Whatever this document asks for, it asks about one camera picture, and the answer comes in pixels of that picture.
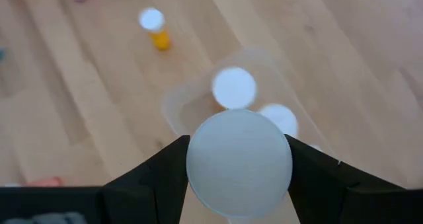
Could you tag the white ball table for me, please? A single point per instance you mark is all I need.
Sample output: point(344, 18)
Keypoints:
point(152, 19)

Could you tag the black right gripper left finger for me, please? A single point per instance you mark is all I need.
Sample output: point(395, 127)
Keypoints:
point(138, 197)

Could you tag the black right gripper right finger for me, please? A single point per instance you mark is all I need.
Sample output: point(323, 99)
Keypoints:
point(330, 197)

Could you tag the large orange pill bottle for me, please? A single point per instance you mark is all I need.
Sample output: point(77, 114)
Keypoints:
point(239, 164)
point(234, 88)
point(281, 118)

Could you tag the orange tray with white balls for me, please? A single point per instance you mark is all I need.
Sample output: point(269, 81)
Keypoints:
point(195, 105)

